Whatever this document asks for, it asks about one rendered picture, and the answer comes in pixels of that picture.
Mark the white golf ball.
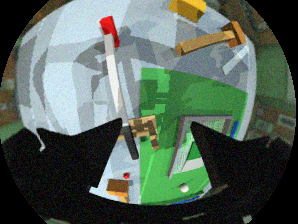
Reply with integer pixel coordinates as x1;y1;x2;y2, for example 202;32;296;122
180;184;189;193

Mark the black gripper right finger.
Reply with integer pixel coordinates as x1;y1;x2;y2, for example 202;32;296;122
190;121;271;189

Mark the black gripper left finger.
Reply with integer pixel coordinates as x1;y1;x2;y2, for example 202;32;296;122
36;117;122;188

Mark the orange mallet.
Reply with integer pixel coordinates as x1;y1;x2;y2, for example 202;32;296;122
105;180;129;202
176;22;246;56

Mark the yellow box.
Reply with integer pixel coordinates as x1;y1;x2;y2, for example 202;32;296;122
169;0;206;23

